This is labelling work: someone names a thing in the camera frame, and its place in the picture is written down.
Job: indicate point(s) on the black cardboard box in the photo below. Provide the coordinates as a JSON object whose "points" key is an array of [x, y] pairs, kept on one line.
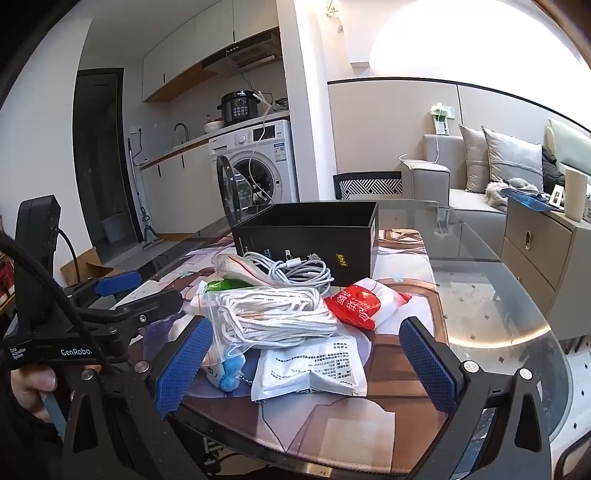
{"points": [[351, 249]]}

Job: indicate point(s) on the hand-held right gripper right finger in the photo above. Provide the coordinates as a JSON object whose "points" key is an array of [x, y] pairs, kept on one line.
{"points": [[427, 364]]}

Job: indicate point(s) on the chair with patterned backrest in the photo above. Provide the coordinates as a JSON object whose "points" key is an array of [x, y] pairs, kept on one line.
{"points": [[369, 187]]}

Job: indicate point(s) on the pale green back cushion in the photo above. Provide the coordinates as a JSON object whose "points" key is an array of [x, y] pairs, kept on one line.
{"points": [[570, 143]]}

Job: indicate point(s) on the grey furry throw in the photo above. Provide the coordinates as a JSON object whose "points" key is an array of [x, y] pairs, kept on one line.
{"points": [[498, 191]]}

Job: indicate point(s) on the black pressure cooker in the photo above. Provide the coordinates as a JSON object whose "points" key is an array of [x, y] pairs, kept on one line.
{"points": [[238, 108]]}

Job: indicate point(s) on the plain grey cushion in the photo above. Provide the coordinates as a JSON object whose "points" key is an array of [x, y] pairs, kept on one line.
{"points": [[473, 161]]}

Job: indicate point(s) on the printed table mat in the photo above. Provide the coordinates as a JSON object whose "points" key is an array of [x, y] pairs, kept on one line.
{"points": [[351, 420]]}

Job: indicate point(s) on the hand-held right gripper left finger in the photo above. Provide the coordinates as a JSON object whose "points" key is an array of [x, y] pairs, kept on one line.
{"points": [[184, 364]]}

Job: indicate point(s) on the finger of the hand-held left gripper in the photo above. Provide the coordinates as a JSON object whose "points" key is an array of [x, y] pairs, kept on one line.
{"points": [[115, 282], [152, 304]]}

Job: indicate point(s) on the green packet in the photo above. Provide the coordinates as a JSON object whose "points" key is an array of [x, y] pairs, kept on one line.
{"points": [[219, 285]]}

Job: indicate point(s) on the white cylinder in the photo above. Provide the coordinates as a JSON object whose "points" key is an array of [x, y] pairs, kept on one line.
{"points": [[576, 194]]}

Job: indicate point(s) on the black jacket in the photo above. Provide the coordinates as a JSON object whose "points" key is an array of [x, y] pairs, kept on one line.
{"points": [[553, 170]]}

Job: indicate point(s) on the person's left hand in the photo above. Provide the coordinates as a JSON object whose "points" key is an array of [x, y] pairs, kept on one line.
{"points": [[32, 385]]}

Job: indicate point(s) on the grey cushion with stripe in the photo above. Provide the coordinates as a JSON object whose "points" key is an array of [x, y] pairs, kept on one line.
{"points": [[515, 159]]}

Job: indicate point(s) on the white plastic packet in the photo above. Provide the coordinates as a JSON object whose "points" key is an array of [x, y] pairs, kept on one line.
{"points": [[314, 369]]}

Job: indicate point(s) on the small photo frame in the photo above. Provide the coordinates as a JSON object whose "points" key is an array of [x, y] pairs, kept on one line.
{"points": [[556, 196]]}

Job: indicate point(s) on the range hood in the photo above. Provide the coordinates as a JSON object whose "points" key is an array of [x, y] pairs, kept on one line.
{"points": [[249, 55]]}

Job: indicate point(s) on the beige sofa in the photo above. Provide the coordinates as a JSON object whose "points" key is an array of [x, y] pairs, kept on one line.
{"points": [[429, 180]]}

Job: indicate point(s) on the mop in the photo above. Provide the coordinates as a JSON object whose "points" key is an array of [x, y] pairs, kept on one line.
{"points": [[141, 207]]}

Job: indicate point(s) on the beige side cabinet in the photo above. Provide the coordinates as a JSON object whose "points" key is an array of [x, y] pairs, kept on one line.
{"points": [[545, 258]]}

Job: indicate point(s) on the blue plastic tray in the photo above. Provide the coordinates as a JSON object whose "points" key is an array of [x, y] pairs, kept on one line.
{"points": [[531, 201]]}

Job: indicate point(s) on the white kitchen base cabinet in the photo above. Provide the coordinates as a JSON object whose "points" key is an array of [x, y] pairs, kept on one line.
{"points": [[184, 194]]}

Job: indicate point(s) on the white washing machine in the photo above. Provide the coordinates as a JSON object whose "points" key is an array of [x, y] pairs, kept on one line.
{"points": [[272, 147]]}

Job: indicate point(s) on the wall socket with charger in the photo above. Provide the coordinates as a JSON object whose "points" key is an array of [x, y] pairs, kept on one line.
{"points": [[441, 120]]}

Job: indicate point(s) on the grey trash bin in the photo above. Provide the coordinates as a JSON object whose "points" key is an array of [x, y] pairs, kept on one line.
{"points": [[113, 230]]}

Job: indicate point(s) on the red and white packet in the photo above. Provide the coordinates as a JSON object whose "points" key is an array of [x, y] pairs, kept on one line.
{"points": [[355, 300]]}

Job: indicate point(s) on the clear zip bag red stripe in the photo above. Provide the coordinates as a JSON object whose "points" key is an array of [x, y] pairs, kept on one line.
{"points": [[240, 267]]}

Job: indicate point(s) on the kitchen faucet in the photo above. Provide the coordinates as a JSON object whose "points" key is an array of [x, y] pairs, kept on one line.
{"points": [[181, 131]]}

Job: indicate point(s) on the dark door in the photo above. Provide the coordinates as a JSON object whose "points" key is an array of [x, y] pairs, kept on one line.
{"points": [[99, 152]]}

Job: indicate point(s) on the white wall cabinets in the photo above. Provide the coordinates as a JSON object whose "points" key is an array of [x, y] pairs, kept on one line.
{"points": [[175, 60]]}

